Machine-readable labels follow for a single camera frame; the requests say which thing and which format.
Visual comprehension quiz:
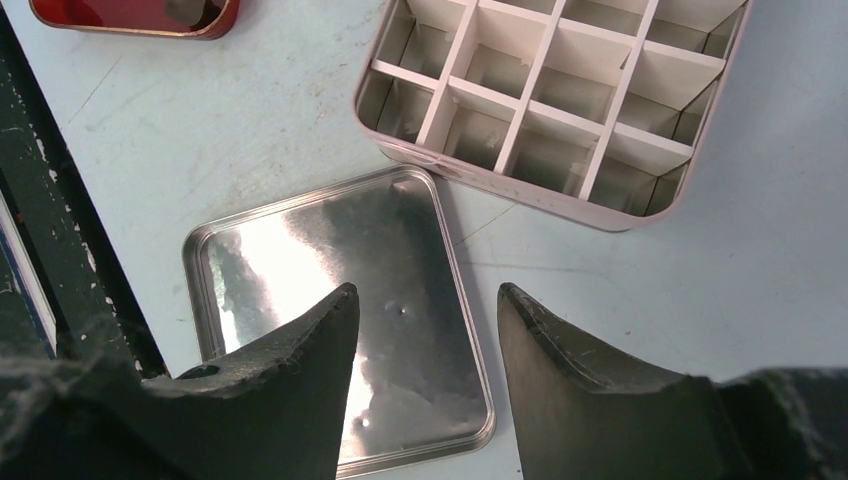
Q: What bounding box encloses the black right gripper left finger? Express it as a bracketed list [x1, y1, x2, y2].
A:
[1, 283, 360, 479]

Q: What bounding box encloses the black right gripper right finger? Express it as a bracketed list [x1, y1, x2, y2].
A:
[497, 283, 847, 479]

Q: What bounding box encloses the silver metal tin lid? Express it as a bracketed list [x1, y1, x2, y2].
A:
[182, 166, 496, 479]

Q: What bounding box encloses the pink tin with white dividers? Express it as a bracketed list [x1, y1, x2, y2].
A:
[354, 0, 751, 232]

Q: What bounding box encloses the red rectangular tray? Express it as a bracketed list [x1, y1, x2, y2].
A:
[29, 0, 241, 40]

